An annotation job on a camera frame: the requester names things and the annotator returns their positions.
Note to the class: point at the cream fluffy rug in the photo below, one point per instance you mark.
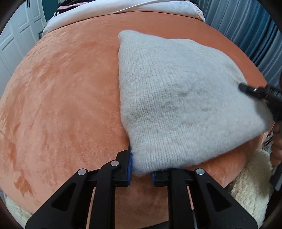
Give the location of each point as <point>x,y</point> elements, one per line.
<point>252,188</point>

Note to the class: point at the orange plush bed blanket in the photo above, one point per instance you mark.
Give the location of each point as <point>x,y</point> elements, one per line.
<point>60,109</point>

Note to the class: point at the white duvet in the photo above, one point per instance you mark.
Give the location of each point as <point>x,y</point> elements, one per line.
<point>102,8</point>

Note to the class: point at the person's right hand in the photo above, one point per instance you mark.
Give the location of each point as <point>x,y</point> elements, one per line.
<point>276,148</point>

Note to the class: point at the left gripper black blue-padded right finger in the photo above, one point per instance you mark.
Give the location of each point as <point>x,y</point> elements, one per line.
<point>196,200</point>

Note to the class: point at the blue-grey curtain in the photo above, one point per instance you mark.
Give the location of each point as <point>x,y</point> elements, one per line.
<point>251,28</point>

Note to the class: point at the cream knitted sweater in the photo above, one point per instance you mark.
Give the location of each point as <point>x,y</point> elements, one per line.
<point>180,103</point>

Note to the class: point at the white wardrobe doors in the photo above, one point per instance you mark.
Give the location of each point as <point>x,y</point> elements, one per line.
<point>20,34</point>

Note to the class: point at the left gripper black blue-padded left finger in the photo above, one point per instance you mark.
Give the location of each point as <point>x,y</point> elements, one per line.
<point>87,199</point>

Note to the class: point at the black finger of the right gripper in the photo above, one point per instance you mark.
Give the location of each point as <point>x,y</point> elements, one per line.
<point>269,94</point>

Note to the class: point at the dark patterned clothes pile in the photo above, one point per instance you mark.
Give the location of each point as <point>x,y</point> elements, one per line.
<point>69,5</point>

